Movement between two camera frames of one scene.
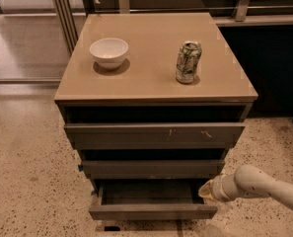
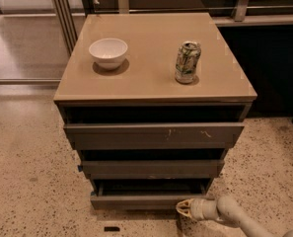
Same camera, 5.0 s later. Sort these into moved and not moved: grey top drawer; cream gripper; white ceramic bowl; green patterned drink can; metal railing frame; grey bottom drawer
Moved: cream gripper; grey bottom drawer
Not moved: metal railing frame; white ceramic bowl; green patterned drink can; grey top drawer
